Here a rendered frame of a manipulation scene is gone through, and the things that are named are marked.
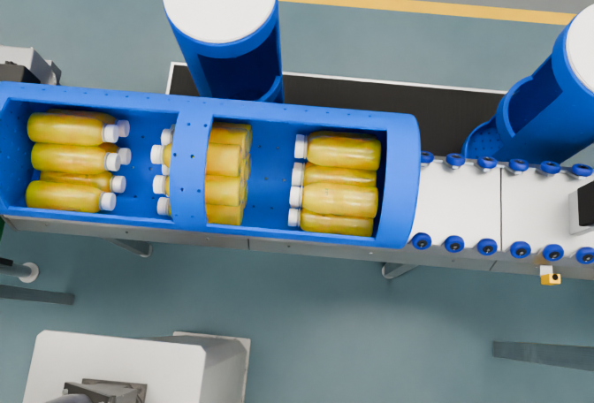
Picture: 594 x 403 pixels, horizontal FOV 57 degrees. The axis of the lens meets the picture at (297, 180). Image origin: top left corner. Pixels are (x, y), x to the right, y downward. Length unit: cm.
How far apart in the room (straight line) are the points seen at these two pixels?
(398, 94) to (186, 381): 155
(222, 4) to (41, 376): 90
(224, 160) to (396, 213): 35
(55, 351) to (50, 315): 126
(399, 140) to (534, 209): 48
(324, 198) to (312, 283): 113
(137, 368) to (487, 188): 88
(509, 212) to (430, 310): 95
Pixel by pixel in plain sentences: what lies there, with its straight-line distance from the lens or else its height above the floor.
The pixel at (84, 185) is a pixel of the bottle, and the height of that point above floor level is 106.
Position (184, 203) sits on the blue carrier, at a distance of 108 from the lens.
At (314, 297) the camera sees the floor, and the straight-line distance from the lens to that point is 222.
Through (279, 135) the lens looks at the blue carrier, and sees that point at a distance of 128.
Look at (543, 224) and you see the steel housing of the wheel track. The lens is 144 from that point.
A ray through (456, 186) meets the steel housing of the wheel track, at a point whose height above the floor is 93.
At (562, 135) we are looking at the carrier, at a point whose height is 80.
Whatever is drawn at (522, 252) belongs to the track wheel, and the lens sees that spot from 136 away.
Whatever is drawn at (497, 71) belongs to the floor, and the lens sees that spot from 262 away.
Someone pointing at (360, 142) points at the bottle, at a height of 112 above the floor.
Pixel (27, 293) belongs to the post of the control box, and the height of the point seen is 38.
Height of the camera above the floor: 222
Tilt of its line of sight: 75 degrees down
